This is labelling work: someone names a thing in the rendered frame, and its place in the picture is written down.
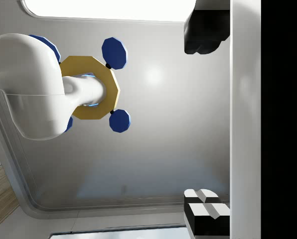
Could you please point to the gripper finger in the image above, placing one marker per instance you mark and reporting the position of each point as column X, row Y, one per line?
column 205, row 32
column 208, row 224

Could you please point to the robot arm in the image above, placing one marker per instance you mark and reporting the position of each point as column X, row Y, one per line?
column 26, row 82

